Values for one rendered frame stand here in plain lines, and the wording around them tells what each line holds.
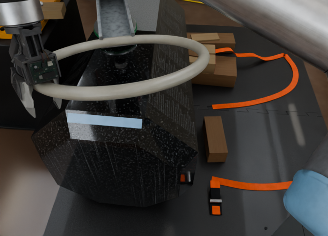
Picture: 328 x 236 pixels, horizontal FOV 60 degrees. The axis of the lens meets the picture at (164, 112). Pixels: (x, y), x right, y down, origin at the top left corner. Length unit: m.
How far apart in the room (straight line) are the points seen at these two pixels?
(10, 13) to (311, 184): 0.57
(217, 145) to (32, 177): 1.21
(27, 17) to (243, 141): 1.71
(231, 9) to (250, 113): 1.92
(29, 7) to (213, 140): 1.48
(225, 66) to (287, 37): 2.05
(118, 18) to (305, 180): 0.98
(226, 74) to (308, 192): 2.04
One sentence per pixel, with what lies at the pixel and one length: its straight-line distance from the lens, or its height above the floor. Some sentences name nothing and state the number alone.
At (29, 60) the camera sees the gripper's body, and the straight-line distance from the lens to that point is 0.64.
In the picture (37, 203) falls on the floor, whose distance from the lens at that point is 1.97.
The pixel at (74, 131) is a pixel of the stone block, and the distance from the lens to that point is 1.21.
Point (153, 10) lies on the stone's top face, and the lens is 1.73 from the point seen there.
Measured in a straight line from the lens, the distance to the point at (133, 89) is 0.58.
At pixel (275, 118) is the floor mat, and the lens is 2.29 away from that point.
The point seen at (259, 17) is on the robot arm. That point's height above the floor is 1.50.
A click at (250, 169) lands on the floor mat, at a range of 1.98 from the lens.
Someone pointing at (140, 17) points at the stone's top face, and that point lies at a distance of 1.67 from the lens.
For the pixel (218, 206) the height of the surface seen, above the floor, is 0.03.
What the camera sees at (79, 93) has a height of 1.26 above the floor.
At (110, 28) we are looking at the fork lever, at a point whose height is 1.06.
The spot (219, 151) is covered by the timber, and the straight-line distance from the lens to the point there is 1.86.
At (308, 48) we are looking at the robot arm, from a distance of 0.36.
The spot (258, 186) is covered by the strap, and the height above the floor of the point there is 0.02.
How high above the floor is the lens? 1.68
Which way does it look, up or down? 50 degrees down
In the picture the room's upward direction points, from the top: straight up
